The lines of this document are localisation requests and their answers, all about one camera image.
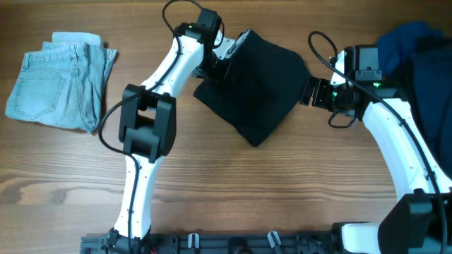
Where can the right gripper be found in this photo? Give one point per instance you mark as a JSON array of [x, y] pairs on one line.
[[319, 99]]

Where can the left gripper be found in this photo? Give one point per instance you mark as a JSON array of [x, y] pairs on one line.
[[221, 75]]

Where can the black shorts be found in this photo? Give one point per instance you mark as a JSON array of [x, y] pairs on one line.
[[262, 84]]

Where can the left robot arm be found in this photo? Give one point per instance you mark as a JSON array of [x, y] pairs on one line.
[[148, 124]]

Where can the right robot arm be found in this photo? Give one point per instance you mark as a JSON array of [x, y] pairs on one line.
[[420, 221]]

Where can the blue polo shirt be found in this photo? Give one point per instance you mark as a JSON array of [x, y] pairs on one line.
[[395, 46]]

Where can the dark navy pants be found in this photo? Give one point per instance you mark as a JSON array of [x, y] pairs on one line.
[[428, 79]]

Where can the folded light blue jeans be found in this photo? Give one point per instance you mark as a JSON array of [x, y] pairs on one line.
[[62, 85]]

